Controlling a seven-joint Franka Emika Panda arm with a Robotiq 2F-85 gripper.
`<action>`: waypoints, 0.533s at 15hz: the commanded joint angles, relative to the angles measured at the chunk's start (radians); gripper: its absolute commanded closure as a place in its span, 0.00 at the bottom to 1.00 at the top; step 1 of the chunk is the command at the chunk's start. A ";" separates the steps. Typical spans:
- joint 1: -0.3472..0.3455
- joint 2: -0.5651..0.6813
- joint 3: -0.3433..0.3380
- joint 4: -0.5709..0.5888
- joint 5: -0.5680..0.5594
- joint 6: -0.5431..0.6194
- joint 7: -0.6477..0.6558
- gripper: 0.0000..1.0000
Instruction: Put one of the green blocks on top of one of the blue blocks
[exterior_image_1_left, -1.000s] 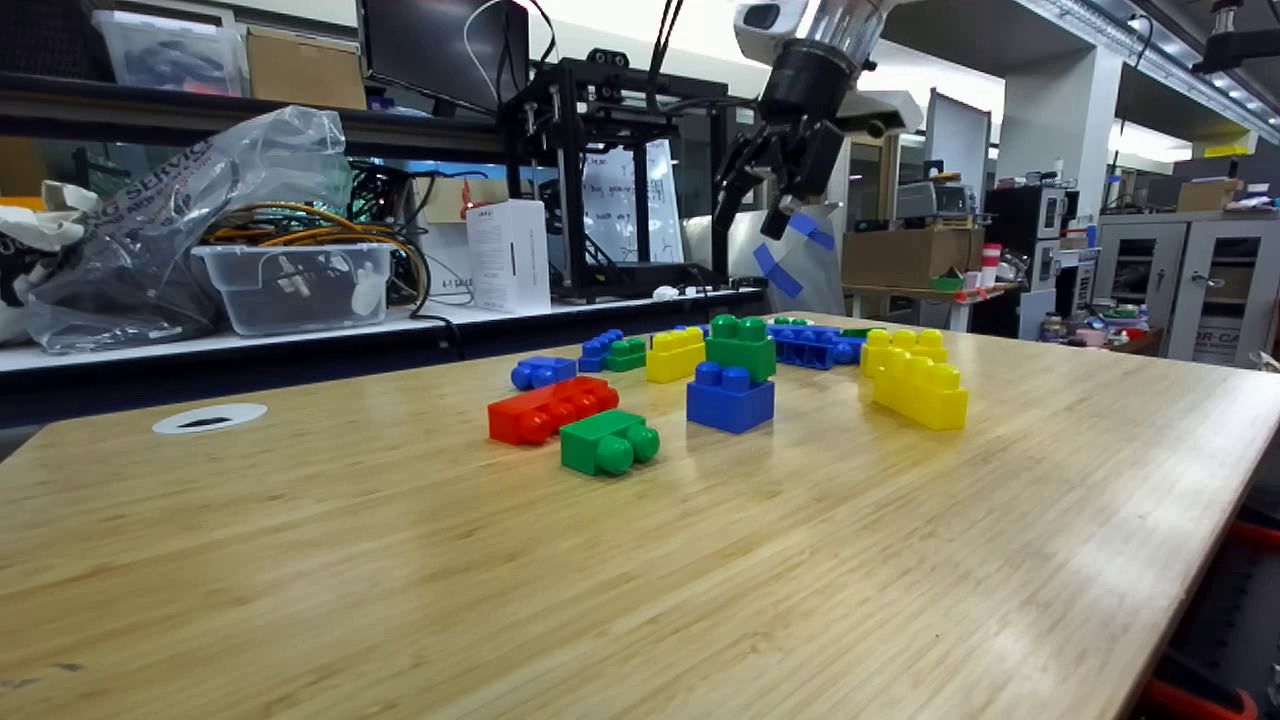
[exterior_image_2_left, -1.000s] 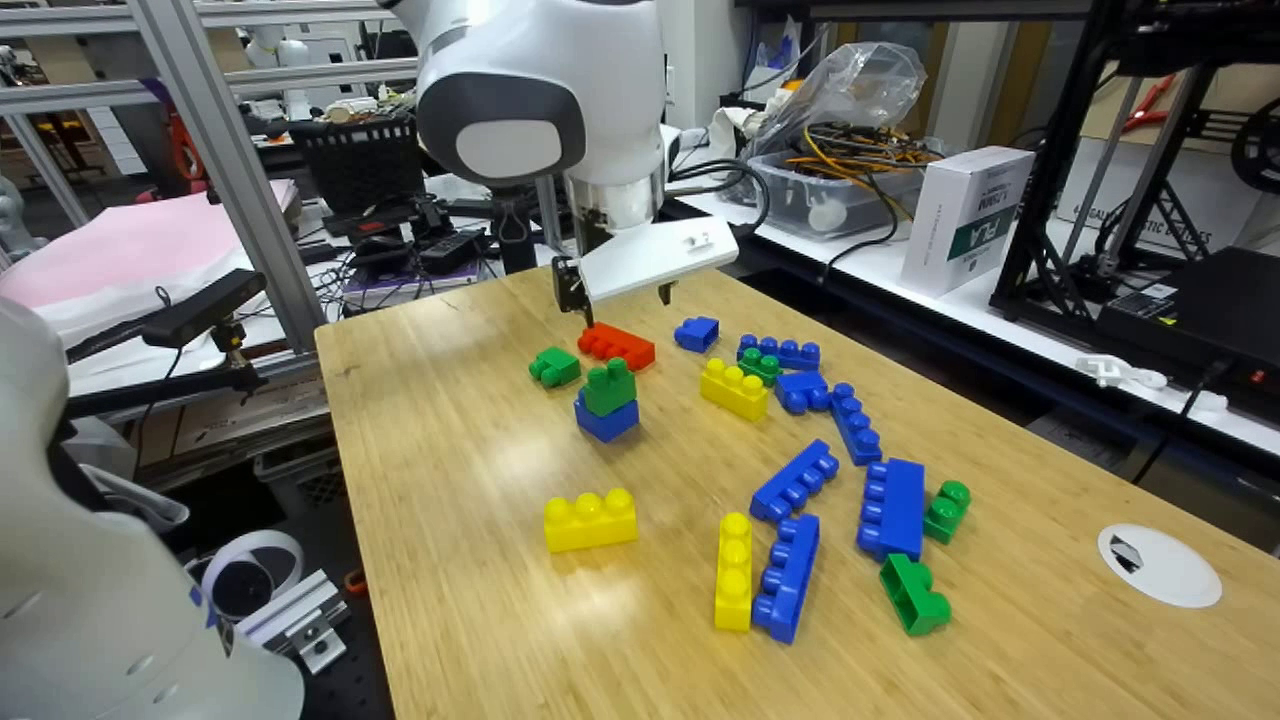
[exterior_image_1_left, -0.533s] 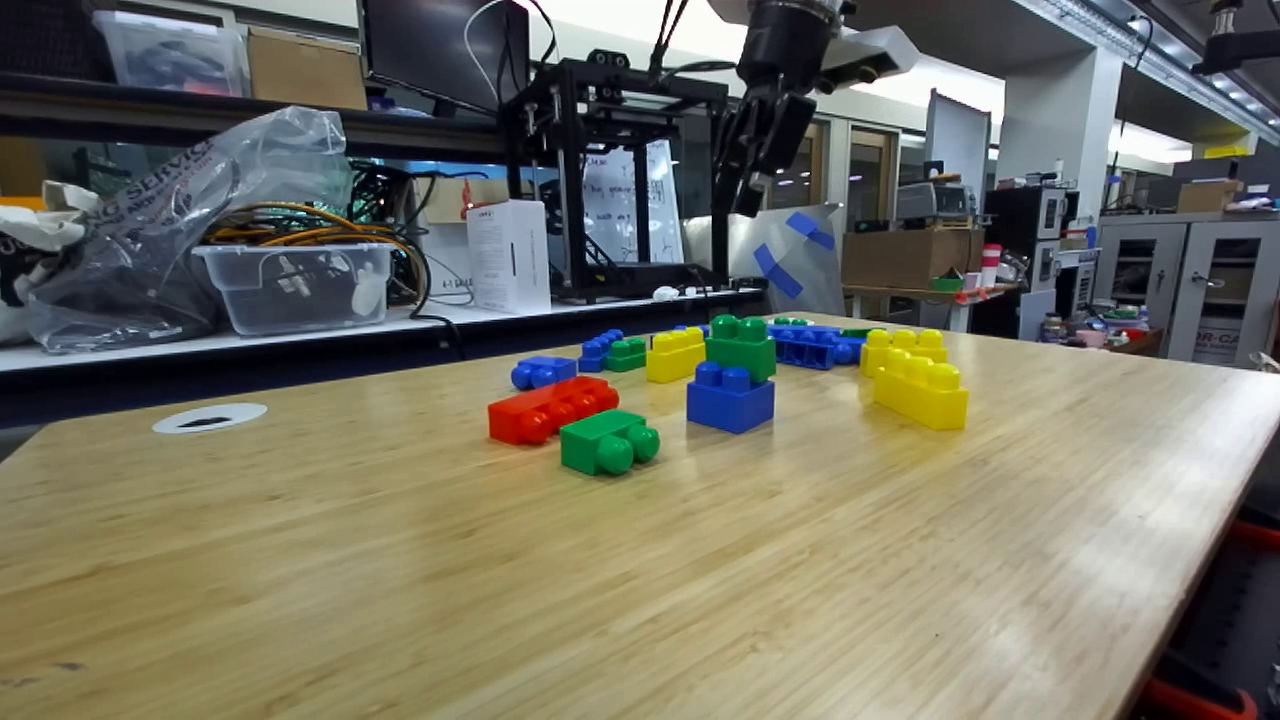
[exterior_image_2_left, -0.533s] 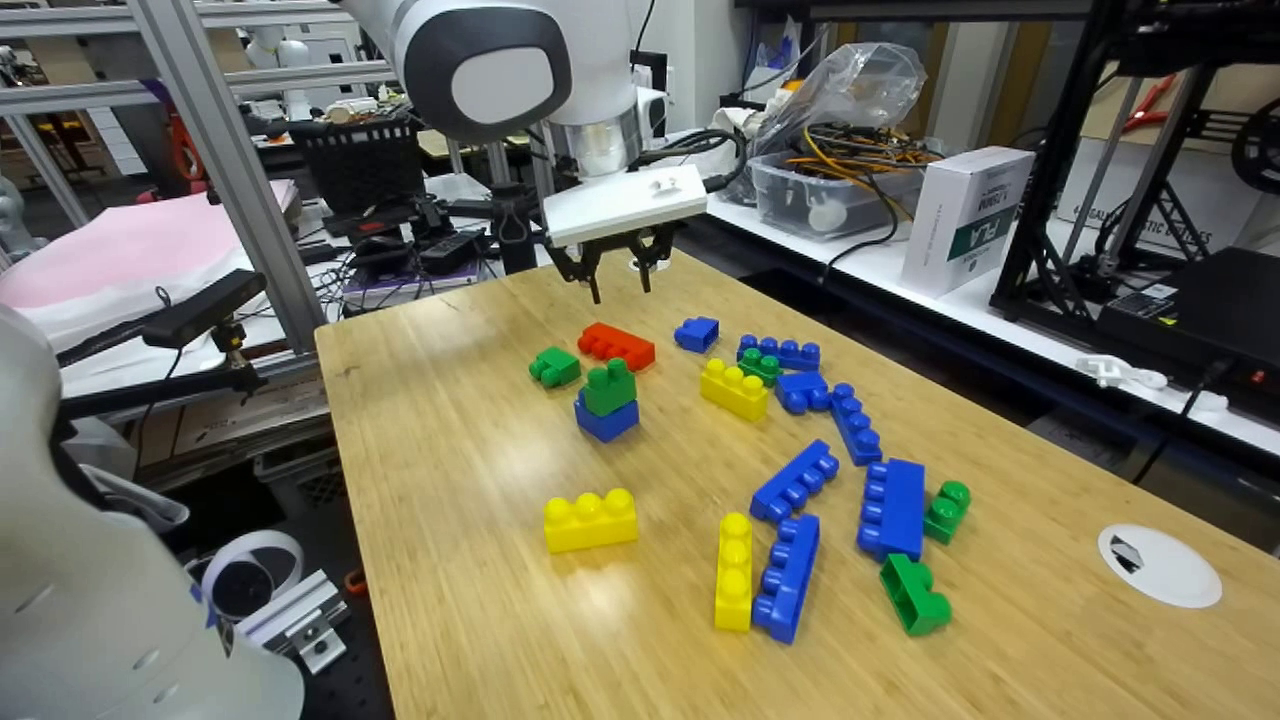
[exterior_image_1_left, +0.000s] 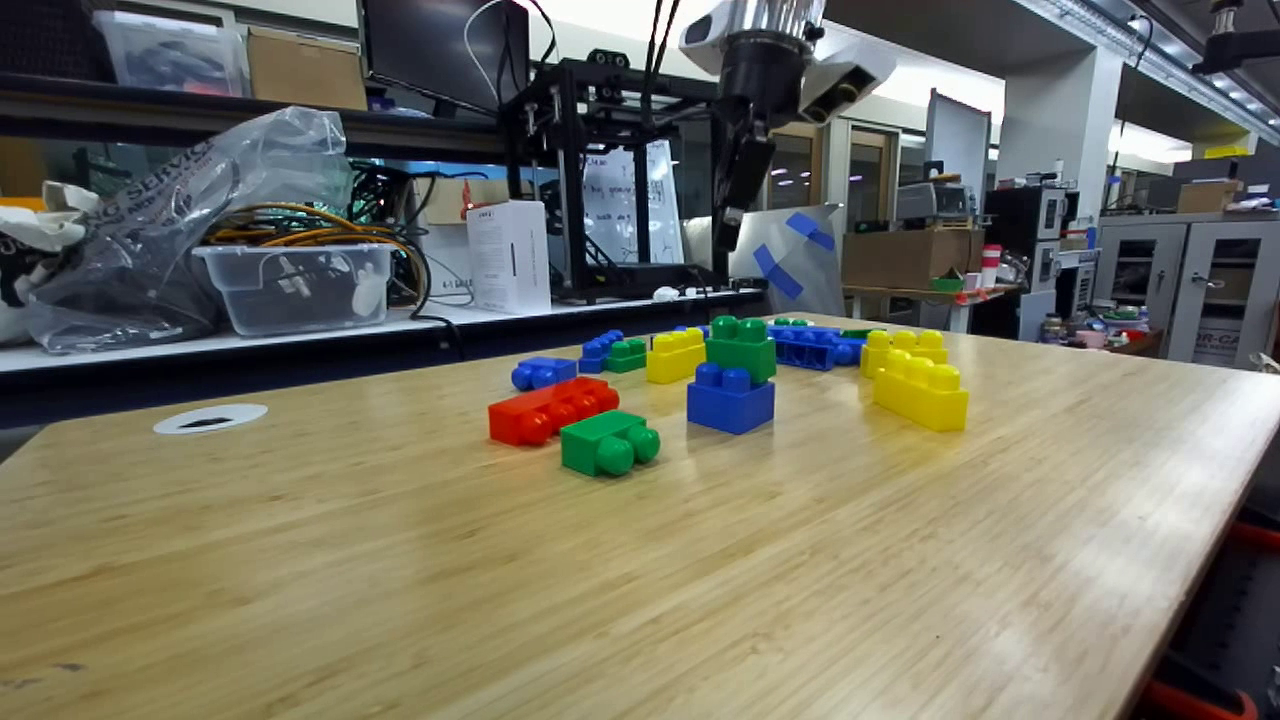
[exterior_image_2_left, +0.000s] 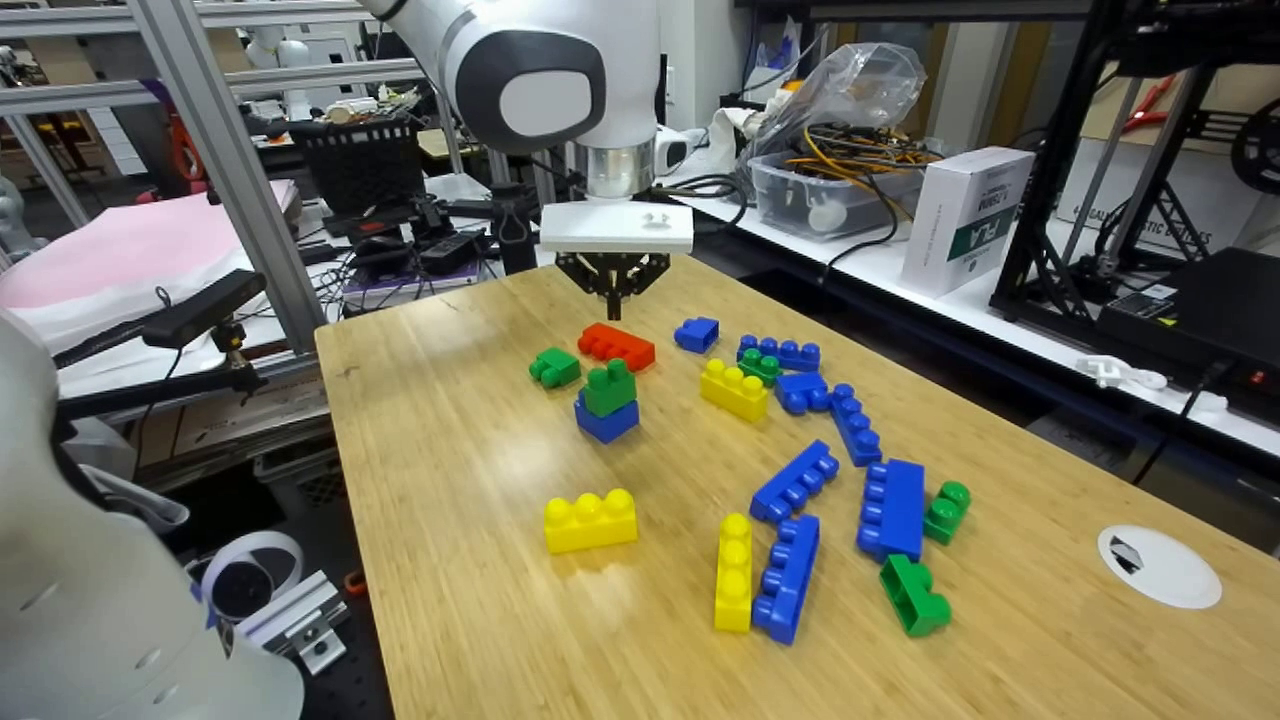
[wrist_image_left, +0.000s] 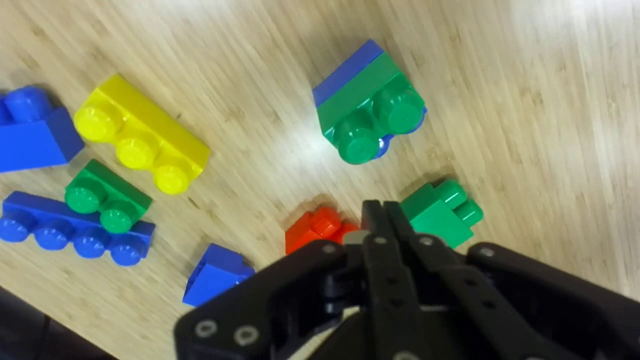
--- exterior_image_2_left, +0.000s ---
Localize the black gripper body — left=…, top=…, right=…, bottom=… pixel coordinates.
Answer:
left=578, top=249, right=655, bottom=283

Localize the green square toy block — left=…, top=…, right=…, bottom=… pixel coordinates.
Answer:
left=578, top=356, right=643, bottom=419
left=522, top=343, right=583, bottom=394

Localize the red toy block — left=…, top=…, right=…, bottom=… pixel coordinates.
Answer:
left=574, top=320, right=658, bottom=375

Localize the small blue toy block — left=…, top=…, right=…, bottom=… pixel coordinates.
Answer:
left=672, top=313, right=725, bottom=356
left=771, top=370, right=831, bottom=419

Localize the yellow toy block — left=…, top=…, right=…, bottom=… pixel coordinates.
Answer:
left=541, top=484, right=643, bottom=561
left=696, top=353, right=776, bottom=430
left=706, top=510, right=761, bottom=636

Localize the small green toy block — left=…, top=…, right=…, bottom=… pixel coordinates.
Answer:
left=736, top=343, right=789, bottom=394
left=919, top=478, right=976, bottom=548
left=875, top=552, right=955, bottom=641

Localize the blue square toy block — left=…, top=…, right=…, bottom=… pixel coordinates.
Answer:
left=572, top=394, right=643, bottom=448

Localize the clear plastic container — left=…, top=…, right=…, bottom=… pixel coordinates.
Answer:
left=744, top=144, right=924, bottom=244

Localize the long blue toy block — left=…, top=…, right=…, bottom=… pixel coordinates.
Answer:
left=751, top=511, right=823, bottom=649
left=749, top=441, right=845, bottom=527
left=823, top=382, right=886, bottom=468

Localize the black crate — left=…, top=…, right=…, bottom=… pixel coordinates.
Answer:
left=289, top=118, right=433, bottom=222

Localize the clear plastic bag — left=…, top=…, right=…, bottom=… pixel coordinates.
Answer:
left=736, top=35, right=931, bottom=165

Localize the white cardboard box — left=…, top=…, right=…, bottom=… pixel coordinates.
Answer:
left=900, top=144, right=1039, bottom=297

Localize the wide blue toy block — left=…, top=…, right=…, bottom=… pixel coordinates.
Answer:
left=852, top=458, right=931, bottom=565

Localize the white topped side bench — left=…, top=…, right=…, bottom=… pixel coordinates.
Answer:
left=663, top=173, right=1280, bottom=463

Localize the white tape roll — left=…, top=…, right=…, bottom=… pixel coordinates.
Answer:
left=194, top=527, right=310, bottom=632

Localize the pink cloth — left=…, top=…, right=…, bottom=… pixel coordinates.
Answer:
left=0, top=178, right=305, bottom=356

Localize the small white object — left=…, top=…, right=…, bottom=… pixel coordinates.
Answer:
left=1074, top=353, right=1157, bottom=394

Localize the white rounded housing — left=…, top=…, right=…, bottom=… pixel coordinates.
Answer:
left=0, top=313, right=310, bottom=720

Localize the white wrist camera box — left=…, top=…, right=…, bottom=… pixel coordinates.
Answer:
left=536, top=196, right=698, bottom=261

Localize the yellow cable bundle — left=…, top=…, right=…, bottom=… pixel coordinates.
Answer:
left=785, top=119, right=924, bottom=186

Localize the aluminium extrusion frame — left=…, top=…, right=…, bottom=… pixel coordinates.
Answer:
left=0, top=0, right=433, bottom=356

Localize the metal bracket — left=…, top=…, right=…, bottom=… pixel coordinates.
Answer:
left=253, top=574, right=352, bottom=680

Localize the black 3D printer frame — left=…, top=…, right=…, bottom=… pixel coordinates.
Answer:
left=988, top=0, right=1280, bottom=394

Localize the white table cable grommet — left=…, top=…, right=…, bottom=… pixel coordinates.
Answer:
left=1090, top=522, right=1227, bottom=617

